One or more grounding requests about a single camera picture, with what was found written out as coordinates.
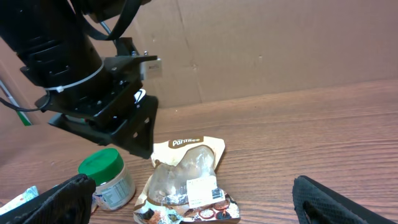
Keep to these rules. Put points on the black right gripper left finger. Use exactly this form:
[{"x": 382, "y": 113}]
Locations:
[{"x": 68, "y": 202}]

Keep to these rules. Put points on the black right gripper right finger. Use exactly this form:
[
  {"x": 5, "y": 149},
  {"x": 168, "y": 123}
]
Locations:
[{"x": 315, "y": 203}]

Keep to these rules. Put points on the white barcode scanner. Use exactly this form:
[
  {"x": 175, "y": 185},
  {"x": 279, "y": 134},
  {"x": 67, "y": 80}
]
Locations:
[{"x": 139, "y": 95}]

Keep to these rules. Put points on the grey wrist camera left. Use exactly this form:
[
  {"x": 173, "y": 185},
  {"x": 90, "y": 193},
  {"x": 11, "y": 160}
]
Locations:
[{"x": 151, "y": 69}]

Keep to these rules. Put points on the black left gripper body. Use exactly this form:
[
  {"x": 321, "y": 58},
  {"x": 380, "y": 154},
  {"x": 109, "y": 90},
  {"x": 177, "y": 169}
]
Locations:
[{"x": 81, "y": 84}]

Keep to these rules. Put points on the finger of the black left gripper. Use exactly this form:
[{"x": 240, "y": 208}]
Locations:
[
  {"x": 81, "y": 128},
  {"x": 136, "y": 132}
]

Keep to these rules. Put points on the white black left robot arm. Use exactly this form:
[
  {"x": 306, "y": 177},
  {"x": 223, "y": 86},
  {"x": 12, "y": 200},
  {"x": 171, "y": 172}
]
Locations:
[{"x": 28, "y": 24}]

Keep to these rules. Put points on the teal tissue pack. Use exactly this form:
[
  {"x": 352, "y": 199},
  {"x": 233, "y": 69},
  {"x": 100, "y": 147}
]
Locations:
[{"x": 24, "y": 197}]

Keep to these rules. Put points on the green lid jar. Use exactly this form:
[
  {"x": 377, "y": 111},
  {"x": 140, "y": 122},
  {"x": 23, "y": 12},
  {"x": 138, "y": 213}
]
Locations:
[{"x": 114, "y": 184}]

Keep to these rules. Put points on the brown snack bag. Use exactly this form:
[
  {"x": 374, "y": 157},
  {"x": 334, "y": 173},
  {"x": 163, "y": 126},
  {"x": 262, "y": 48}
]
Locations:
[{"x": 183, "y": 187}]

